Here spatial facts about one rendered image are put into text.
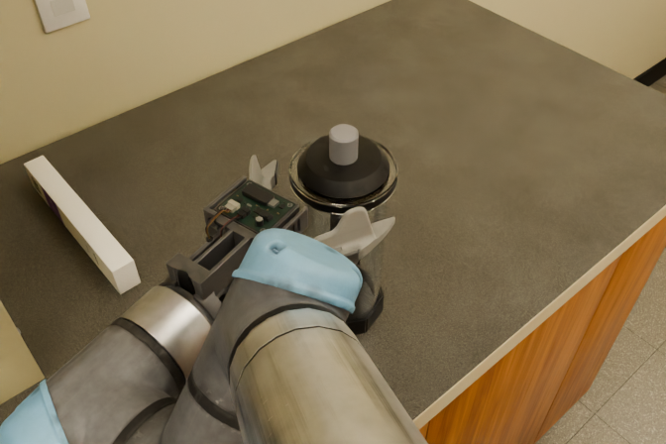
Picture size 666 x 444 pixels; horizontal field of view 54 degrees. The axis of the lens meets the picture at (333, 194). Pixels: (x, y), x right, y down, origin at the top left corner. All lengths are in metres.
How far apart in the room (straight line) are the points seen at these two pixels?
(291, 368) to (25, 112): 0.87
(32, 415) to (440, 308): 0.50
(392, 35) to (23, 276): 0.79
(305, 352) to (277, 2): 1.01
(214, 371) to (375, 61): 0.90
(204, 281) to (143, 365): 0.07
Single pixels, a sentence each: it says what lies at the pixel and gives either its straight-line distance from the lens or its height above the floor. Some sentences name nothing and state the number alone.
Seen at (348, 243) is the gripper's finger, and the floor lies 1.15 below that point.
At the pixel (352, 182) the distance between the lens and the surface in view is 0.61.
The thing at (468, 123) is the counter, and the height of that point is 0.94.
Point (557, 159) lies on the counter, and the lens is 1.06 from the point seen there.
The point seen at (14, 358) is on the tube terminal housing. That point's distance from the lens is 0.78.
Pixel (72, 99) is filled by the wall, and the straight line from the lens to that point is 1.14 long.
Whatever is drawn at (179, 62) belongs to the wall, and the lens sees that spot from 1.20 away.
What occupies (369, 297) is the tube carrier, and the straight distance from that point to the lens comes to 0.74.
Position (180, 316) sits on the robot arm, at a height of 1.19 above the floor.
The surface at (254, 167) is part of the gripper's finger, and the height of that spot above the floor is 1.18.
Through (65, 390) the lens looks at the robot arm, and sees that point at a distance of 0.49.
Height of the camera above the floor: 1.59
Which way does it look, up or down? 44 degrees down
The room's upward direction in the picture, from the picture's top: straight up
